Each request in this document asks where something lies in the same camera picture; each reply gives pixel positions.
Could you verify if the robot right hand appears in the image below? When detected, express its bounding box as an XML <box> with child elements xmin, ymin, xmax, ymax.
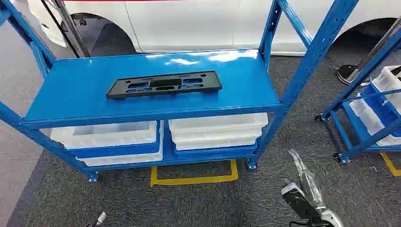
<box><xmin>287</xmin><ymin>148</ymin><xmax>327</xmax><ymax>210</ymax></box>

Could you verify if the black plastic mounting plate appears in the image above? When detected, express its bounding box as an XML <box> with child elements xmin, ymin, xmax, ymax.
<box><xmin>105</xmin><ymin>70</ymin><xmax>223</xmax><ymax>100</ymax></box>

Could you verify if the small blue wheeled rack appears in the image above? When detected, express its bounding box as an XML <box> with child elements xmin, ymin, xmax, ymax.
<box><xmin>314</xmin><ymin>28</ymin><xmax>401</xmax><ymax>166</ymax></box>

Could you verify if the clear white plastic bin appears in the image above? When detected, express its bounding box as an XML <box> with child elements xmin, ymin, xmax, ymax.
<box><xmin>170</xmin><ymin>127</ymin><xmax>263</xmax><ymax>144</ymax></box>
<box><xmin>50</xmin><ymin>121</ymin><xmax>158</xmax><ymax>151</ymax></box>
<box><xmin>371</xmin><ymin>65</ymin><xmax>401</xmax><ymax>111</ymax></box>
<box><xmin>349</xmin><ymin>93</ymin><xmax>401</xmax><ymax>147</ymax></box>
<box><xmin>76</xmin><ymin>121</ymin><xmax>165</xmax><ymax>167</ymax></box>
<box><xmin>168</xmin><ymin>113</ymin><xmax>269</xmax><ymax>134</ymax></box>
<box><xmin>174</xmin><ymin>137</ymin><xmax>258</xmax><ymax>151</ymax></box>

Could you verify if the chrome stanchion with round base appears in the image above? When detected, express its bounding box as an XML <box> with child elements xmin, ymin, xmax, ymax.
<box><xmin>335</xmin><ymin>16</ymin><xmax>401</xmax><ymax>87</ymax></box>

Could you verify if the white car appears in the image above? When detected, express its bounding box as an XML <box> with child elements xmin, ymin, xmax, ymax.
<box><xmin>27</xmin><ymin>0</ymin><xmax>401</xmax><ymax>58</ymax></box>

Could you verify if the large blue metal shelf rack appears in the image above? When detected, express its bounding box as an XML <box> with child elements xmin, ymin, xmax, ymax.
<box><xmin>0</xmin><ymin>0</ymin><xmax>360</xmax><ymax>183</ymax></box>

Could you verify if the yellow floor tape frame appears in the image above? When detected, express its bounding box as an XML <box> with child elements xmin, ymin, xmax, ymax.
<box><xmin>150</xmin><ymin>159</ymin><xmax>239</xmax><ymax>188</ymax></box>

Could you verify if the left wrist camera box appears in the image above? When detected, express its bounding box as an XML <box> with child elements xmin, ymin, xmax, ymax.
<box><xmin>86</xmin><ymin>212</ymin><xmax>107</xmax><ymax>227</ymax></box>

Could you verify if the chrome stanchion post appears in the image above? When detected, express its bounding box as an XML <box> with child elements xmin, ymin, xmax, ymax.
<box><xmin>40</xmin><ymin>0</ymin><xmax>92</xmax><ymax>59</ymax></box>

